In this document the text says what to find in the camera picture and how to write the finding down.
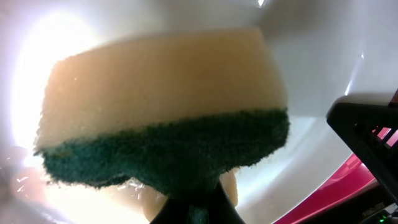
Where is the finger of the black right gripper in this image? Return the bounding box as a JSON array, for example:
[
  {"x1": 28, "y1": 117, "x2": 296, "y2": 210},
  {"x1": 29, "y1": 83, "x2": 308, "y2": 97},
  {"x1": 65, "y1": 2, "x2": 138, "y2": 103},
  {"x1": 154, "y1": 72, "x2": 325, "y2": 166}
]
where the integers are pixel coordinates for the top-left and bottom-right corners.
[{"x1": 326, "y1": 103, "x2": 397, "y2": 202}]

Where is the yellow green scrubbing sponge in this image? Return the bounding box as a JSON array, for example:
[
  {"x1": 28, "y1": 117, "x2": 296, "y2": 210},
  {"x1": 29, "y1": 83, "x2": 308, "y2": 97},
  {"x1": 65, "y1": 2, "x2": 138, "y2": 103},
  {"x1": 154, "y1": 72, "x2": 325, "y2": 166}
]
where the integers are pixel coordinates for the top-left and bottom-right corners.
[{"x1": 35, "y1": 27, "x2": 290, "y2": 223}]

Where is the red plastic serving tray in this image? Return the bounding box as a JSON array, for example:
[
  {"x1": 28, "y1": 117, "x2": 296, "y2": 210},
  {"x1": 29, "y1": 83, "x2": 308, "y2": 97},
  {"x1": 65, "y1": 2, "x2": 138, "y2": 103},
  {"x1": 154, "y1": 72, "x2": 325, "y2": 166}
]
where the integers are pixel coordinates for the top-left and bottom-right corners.
[{"x1": 273, "y1": 152, "x2": 379, "y2": 224}]

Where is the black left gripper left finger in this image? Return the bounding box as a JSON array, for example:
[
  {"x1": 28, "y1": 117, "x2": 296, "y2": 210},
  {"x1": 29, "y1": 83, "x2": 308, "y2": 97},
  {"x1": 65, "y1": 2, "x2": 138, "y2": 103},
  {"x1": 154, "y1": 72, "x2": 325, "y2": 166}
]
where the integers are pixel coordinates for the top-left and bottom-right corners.
[{"x1": 150, "y1": 198, "x2": 189, "y2": 224}]

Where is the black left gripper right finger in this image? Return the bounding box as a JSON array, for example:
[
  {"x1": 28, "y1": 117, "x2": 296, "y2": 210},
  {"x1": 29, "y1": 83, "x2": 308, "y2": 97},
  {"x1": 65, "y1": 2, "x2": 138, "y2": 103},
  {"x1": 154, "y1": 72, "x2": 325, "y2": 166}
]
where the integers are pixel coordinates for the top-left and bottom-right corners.
[{"x1": 207, "y1": 182, "x2": 245, "y2": 224}]

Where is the white cleaned plate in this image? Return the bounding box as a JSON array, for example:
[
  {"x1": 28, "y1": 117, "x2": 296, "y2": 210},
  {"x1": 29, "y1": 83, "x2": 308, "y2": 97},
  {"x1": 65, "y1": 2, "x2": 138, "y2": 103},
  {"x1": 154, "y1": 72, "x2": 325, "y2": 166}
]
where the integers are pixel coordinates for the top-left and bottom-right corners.
[{"x1": 1, "y1": 1, "x2": 397, "y2": 223}]

